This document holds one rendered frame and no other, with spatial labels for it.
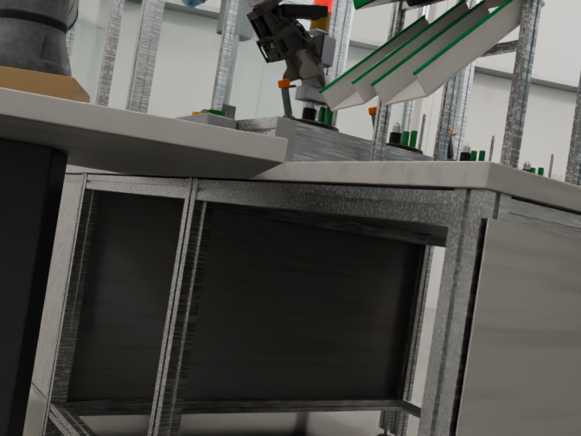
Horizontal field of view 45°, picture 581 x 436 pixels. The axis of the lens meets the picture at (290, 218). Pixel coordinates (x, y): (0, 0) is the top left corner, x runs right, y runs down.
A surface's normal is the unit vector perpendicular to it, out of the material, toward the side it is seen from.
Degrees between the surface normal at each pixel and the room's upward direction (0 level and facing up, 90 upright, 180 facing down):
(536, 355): 90
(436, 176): 90
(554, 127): 90
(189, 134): 90
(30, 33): 74
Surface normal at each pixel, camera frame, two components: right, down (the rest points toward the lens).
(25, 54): 0.33, -0.25
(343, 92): 0.40, 0.04
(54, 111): 0.17, 0.00
